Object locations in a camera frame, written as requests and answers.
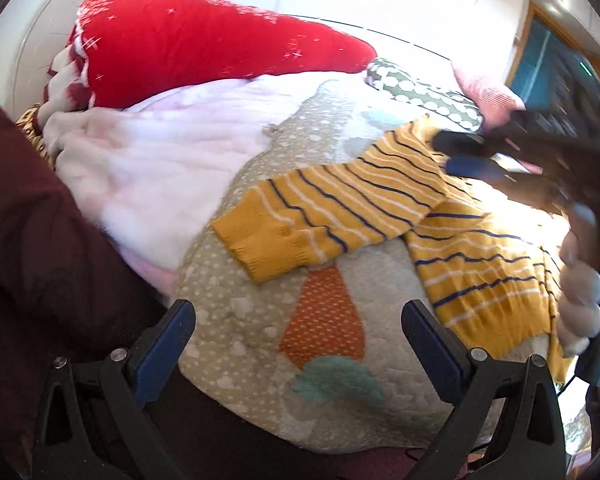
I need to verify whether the yellow striped knit sweater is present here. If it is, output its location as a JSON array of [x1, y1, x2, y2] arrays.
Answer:
[[212, 119, 571, 382]]

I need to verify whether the right hand in white glove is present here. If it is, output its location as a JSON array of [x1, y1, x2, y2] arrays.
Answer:
[[557, 231, 600, 358]]

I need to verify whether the pink checked pillow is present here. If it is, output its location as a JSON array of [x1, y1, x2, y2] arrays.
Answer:
[[453, 66, 526, 130]]

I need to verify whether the brown wooden door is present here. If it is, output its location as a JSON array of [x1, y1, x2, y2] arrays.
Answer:
[[506, 2, 600, 108]]

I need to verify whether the dark maroon sleeve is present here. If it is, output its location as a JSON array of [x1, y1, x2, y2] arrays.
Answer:
[[0, 107, 163, 477]]

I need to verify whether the green patterned small pillow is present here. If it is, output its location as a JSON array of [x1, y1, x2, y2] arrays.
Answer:
[[365, 58, 483, 132]]

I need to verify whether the beige patchwork quilt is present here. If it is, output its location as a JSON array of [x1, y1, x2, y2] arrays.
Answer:
[[172, 77, 581, 456]]

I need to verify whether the white pink fluffy blanket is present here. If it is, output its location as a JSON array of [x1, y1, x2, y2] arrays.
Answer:
[[43, 73, 332, 295]]

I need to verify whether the long red pillow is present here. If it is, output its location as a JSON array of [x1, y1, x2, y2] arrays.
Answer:
[[40, 0, 376, 118]]

